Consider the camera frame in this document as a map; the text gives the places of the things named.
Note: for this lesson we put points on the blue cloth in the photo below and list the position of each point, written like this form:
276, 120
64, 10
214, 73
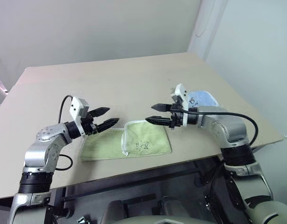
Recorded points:
204, 98

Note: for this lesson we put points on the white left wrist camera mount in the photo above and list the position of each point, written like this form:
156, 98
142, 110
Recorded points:
75, 107

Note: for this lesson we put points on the small silver metal bracket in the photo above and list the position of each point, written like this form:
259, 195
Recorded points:
82, 220

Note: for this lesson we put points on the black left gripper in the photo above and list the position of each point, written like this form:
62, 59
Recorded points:
88, 127

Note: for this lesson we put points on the pale grey rounded shell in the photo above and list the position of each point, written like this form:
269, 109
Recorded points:
162, 221

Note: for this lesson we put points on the green microfiber cloth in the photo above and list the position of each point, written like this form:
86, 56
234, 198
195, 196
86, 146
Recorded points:
103, 147

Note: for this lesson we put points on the black metal table frame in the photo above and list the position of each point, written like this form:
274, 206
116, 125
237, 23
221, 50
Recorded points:
110, 197

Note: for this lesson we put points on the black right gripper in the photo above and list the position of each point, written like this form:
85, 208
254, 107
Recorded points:
176, 119

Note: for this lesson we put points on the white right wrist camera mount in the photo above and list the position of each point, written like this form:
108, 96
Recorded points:
181, 89

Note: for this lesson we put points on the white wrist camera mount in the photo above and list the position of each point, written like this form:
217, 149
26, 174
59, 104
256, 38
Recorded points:
181, 89
75, 107

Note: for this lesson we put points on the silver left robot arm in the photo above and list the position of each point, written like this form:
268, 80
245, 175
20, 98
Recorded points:
40, 154

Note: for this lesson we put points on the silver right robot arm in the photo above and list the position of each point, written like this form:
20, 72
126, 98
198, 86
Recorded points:
227, 130

